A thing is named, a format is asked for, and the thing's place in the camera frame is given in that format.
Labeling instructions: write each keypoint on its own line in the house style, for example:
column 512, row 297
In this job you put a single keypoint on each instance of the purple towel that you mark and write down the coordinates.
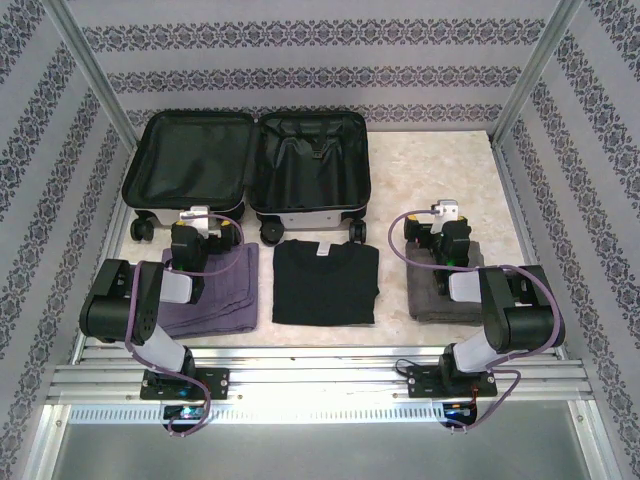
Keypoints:
column 225, row 300

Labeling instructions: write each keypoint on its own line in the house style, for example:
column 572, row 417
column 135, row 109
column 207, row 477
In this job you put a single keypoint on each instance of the grey towel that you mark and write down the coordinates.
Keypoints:
column 425, row 300

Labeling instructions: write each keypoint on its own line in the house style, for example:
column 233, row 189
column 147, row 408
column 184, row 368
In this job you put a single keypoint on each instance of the white hard-shell suitcase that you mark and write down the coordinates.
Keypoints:
column 190, row 160

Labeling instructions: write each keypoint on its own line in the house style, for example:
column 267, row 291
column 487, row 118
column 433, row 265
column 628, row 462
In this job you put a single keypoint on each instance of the black t-shirt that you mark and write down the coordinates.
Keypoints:
column 325, row 285

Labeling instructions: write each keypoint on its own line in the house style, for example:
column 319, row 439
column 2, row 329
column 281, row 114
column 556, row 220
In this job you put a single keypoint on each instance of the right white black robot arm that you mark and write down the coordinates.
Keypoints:
column 520, row 325

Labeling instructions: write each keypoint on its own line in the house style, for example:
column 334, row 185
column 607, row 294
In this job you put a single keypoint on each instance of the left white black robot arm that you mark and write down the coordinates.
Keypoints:
column 120, row 300

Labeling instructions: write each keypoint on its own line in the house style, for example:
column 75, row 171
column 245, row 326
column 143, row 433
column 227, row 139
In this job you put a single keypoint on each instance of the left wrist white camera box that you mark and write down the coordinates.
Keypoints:
column 197, row 220

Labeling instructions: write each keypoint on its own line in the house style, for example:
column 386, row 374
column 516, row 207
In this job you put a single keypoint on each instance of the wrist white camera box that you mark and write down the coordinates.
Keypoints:
column 445, row 207
column 197, row 220

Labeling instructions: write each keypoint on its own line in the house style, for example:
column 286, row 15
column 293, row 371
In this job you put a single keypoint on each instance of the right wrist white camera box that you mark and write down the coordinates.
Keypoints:
column 445, row 207

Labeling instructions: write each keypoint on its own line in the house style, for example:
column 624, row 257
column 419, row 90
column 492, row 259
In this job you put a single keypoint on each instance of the right aluminium side rail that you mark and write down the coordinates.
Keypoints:
column 515, row 200

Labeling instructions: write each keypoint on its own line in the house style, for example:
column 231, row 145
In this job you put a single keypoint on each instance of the aluminium side rail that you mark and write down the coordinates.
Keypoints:
column 515, row 200
column 117, row 225

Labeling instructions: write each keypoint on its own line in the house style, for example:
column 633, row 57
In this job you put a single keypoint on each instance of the left aluminium side rail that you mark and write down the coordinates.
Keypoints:
column 117, row 225

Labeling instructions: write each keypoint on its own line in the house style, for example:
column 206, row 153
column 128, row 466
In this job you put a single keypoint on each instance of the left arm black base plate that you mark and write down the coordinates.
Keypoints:
column 220, row 382

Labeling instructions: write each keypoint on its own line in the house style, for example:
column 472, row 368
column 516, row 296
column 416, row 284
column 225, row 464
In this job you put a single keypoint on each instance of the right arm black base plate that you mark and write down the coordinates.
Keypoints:
column 425, row 385

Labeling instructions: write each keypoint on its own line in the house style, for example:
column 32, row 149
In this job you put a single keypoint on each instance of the aluminium mounting rail frame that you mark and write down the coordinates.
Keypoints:
column 325, row 372

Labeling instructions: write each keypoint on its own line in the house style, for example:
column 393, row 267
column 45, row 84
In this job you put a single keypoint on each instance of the right aluminium frame post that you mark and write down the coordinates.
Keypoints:
column 547, row 50

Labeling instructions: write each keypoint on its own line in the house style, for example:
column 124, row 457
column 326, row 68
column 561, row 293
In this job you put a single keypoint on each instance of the aluminium frame post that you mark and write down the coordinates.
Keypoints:
column 547, row 50
column 85, row 50

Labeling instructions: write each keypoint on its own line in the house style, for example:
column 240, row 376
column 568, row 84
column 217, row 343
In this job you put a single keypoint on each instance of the left aluminium frame post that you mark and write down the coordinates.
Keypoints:
column 85, row 50

